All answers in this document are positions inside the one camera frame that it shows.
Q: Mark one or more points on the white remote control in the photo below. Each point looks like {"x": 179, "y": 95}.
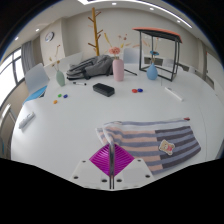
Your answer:
{"x": 26, "y": 120}

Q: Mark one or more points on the blue round magnet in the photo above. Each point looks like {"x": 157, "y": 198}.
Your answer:
{"x": 140, "y": 90}
{"x": 65, "y": 96}

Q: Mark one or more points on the white chair with blue seat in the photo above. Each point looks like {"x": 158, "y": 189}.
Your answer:
{"x": 36, "y": 80}

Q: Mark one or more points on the ceiling lights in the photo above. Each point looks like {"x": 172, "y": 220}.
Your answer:
{"x": 114, "y": 3}

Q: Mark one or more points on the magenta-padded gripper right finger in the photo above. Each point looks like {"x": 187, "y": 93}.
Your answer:
{"x": 123, "y": 165}

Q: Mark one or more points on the grey backpack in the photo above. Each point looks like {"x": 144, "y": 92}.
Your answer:
{"x": 91, "y": 66}

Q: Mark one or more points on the green round magnet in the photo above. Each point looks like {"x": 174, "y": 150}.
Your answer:
{"x": 59, "y": 95}

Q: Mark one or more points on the white flat bar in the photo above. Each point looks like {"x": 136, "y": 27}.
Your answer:
{"x": 173, "y": 94}

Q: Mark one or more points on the blue vase with flowers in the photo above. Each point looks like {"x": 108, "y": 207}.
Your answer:
{"x": 152, "y": 72}

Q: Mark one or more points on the black marker pen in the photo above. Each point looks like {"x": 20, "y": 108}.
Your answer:
{"x": 79, "y": 83}

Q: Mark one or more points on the black whiteboard eraser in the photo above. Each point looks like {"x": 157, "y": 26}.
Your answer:
{"x": 103, "y": 89}

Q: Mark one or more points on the green vase with twigs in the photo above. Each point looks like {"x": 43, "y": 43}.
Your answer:
{"x": 60, "y": 79}

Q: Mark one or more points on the round wall clock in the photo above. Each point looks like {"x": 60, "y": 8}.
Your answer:
{"x": 49, "y": 36}

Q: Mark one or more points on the grey curtain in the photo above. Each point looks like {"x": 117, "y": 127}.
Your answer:
{"x": 27, "y": 56}

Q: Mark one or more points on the wooden coat rack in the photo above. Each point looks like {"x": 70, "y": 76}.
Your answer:
{"x": 96, "y": 33}

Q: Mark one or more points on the orange round magnet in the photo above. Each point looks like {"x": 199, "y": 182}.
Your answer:
{"x": 55, "y": 102}

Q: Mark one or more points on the black frame orange-top table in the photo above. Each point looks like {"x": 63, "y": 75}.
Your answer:
{"x": 158, "y": 32}

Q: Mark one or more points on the window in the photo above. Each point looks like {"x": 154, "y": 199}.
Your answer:
{"x": 8, "y": 76}

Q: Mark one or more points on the white wall board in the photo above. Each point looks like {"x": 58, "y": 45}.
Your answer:
{"x": 215, "y": 70}

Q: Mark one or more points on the striped pink grey towel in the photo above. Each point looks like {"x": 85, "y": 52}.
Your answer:
{"x": 143, "y": 140}

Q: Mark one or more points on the pink vase with flowers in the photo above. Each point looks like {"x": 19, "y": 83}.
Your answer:
{"x": 118, "y": 70}

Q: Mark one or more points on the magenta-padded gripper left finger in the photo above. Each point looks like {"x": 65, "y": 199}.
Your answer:
{"x": 100, "y": 163}

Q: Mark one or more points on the red round magnet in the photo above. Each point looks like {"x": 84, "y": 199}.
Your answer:
{"x": 134, "y": 90}

